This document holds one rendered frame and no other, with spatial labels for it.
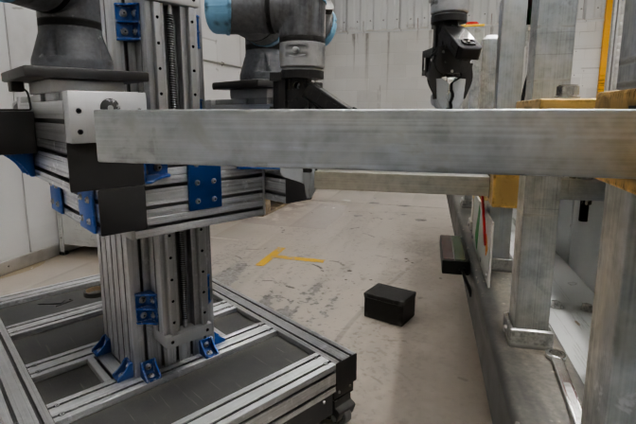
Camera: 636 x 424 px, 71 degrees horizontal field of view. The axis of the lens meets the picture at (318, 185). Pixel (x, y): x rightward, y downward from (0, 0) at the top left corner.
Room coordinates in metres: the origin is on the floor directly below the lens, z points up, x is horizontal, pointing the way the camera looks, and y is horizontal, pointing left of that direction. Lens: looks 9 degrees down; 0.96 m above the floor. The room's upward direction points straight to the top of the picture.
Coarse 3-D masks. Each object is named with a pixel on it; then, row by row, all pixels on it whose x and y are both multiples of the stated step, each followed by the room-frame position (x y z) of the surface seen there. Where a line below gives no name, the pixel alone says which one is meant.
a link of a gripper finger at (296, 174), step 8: (280, 168) 0.75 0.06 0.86; (288, 168) 0.75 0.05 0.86; (296, 168) 0.74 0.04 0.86; (312, 168) 0.73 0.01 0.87; (288, 176) 0.75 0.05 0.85; (296, 176) 0.74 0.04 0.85; (304, 176) 0.73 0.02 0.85; (312, 176) 0.73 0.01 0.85; (304, 184) 0.74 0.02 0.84; (312, 184) 0.74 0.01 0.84; (312, 192) 0.75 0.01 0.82
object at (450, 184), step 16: (320, 176) 0.74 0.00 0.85; (336, 176) 0.73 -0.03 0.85; (352, 176) 0.73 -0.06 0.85; (368, 176) 0.72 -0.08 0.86; (384, 176) 0.71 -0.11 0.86; (400, 176) 0.71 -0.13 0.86; (416, 176) 0.70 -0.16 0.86; (432, 176) 0.70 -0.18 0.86; (448, 176) 0.69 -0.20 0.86; (464, 176) 0.68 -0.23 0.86; (480, 176) 0.68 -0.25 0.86; (400, 192) 0.71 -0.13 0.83; (416, 192) 0.70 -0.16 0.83; (432, 192) 0.70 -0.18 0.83; (448, 192) 0.69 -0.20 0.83; (464, 192) 0.68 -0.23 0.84; (480, 192) 0.68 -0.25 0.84; (576, 192) 0.64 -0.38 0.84; (592, 192) 0.64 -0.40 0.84
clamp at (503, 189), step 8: (496, 176) 0.64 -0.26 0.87; (504, 176) 0.64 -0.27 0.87; (512, 176) 0.64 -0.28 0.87; (496, 184) 0.64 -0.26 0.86; (504, 184) 0.64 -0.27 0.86; (512, 184) 0.64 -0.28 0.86; (496, 192) 0.64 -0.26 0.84; (504, 192) 0.64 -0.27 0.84; (512, 192) 0.64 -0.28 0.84; (488, 200) 0.67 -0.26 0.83; (496, 200) 0.64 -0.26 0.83; (504, 200) 0.64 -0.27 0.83; (512, 200) 0.63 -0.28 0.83
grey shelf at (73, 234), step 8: (64, 216) 2.90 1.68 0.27; (64, 224) 2.90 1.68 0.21; (72, 224) 2.88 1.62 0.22; (64, 232) 2.90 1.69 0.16; (72, 232) 2.88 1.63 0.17; (80, 232) 2.86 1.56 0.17; (88, 232) 2.84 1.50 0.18; (64, 240) 2.90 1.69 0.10; (72, 240) 2.88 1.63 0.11; (80, 240) 2.86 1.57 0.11; (88, 240) 2.84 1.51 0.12; (96, 240) 2.83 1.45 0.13
